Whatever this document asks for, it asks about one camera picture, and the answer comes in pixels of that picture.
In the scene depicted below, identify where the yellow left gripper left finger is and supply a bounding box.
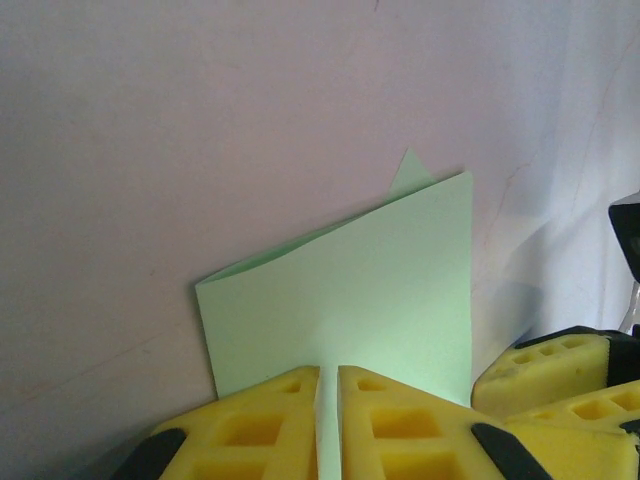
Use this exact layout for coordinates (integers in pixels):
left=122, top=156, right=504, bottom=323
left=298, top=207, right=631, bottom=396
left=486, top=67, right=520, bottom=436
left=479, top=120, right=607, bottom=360
left=126, top=364, right=321, bottom=480

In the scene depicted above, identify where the green paper sheet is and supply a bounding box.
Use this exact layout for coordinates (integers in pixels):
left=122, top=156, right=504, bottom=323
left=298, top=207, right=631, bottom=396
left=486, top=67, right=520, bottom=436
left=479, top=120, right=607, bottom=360
left=193, top=146, right=475, bottom=480

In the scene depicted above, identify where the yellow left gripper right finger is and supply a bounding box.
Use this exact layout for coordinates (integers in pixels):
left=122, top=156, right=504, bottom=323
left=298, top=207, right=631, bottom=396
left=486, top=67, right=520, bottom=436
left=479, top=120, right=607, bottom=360
left=337, top=364, right=552, bottom=480

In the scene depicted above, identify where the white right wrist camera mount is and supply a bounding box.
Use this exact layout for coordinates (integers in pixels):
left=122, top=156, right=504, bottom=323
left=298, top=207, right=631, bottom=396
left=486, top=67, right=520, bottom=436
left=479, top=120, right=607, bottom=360
left=621, top=279, right=640, bottom=334

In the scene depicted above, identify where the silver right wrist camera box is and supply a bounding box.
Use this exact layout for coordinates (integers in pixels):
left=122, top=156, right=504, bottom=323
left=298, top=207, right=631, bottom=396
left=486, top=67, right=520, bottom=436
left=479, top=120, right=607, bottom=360
left=607, top=190, right=640, bottom=285

